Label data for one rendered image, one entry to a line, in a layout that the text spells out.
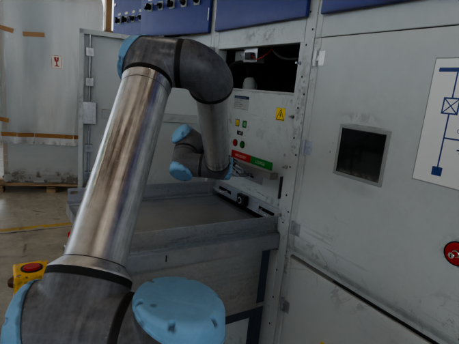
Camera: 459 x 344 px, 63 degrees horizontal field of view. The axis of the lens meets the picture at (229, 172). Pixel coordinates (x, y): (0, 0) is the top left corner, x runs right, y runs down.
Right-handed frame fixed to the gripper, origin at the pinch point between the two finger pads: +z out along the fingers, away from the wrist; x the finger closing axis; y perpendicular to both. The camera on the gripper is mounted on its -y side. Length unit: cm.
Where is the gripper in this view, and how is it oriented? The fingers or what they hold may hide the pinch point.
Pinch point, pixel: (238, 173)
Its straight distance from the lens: 168.9
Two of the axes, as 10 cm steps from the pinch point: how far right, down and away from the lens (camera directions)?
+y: 5.3, 2.3, -8.2
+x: 5.0, -8.6, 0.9
